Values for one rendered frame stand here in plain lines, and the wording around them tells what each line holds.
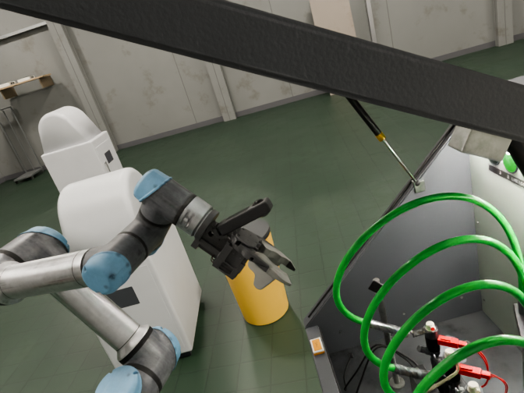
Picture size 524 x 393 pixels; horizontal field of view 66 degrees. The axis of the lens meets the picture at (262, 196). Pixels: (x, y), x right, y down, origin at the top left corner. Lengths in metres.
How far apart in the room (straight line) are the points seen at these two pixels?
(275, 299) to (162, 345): 1.65
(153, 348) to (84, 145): 5.01
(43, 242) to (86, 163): 4.95
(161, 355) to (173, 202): 0.49
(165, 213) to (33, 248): 0.43
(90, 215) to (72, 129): 3.58
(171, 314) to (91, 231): 0.69
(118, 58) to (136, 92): 0.82
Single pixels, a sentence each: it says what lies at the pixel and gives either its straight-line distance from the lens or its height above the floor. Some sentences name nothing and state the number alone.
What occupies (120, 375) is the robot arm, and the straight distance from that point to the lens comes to 1.13.
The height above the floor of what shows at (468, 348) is 1.32.
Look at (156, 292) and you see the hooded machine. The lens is 2.55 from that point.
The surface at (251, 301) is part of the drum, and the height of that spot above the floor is 0.22.
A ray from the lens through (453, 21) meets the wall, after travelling 10.32.
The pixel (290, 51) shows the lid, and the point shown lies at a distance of 0.29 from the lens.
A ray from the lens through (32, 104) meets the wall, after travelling 11.48.
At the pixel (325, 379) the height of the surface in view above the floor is 0.95.
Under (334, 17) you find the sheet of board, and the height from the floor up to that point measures 1.52.
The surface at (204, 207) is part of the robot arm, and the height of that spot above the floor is 1.50.
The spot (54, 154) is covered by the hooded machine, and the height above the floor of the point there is 1.00.
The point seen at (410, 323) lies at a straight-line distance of 0.70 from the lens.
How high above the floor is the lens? 1.79
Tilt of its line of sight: 22 degrees down
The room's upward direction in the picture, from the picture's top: 17 degrees counter-clockwise
